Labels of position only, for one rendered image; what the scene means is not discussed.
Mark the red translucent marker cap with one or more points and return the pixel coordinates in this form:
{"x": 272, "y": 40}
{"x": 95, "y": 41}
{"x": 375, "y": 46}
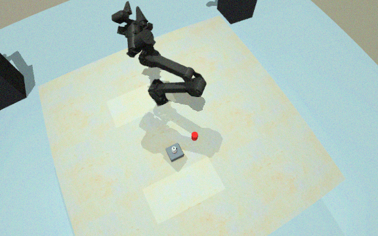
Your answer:
{"x": 194, "y": 136}

